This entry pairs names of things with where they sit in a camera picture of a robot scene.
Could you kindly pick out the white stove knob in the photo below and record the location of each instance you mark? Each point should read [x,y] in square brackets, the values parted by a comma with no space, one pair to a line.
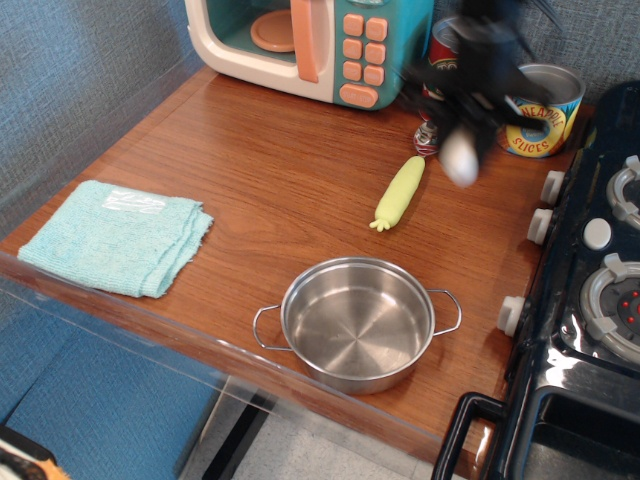
[539,225]
[552,187]
[509,314]

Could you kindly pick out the spoon with green handle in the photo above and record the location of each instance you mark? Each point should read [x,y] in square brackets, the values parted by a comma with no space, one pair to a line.
[401,189]

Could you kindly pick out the white brown plush mushroom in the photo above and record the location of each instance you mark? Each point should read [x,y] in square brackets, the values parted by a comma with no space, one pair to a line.
[458,157]

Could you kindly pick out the pineapple slices can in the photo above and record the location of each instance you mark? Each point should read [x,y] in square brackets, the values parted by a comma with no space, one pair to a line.
[557,117]

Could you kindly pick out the stainless steel pot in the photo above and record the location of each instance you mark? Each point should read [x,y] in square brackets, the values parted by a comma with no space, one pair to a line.
[358,324]

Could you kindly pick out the black toy stove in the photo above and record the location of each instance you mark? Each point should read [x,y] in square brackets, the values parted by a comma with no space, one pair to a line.
[571,408]

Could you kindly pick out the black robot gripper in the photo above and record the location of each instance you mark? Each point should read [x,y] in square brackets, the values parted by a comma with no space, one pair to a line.
[479,93]

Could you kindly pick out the tomato sauce can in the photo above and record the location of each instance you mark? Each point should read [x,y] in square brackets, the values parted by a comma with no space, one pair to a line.
[442,57]

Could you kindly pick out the teal toy microwave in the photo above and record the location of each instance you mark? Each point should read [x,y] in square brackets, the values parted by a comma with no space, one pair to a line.
[349,53]

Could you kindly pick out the clear acrylic barrier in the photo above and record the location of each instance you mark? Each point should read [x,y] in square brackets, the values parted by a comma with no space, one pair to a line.
[117,392]

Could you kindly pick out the white stove knob bottom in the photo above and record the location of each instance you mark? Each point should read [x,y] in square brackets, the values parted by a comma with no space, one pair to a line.
[509,314]

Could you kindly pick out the white stove knob middle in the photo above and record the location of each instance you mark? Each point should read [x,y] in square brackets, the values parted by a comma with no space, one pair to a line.
[539,225]

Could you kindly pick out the white stove knob top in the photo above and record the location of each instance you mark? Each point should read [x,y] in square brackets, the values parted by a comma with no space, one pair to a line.
[552,187]

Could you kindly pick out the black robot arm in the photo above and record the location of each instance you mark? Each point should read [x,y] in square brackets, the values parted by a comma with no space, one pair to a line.
[491,15]

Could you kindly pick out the light blue folded towel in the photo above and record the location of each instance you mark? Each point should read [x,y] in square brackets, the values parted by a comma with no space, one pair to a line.
[119,240]

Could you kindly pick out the orange microwave turntable plate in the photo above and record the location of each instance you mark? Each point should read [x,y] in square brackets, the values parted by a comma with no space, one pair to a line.
[273,32]

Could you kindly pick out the orange fuzzy object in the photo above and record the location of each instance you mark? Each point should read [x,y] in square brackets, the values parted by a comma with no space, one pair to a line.
[44,470]

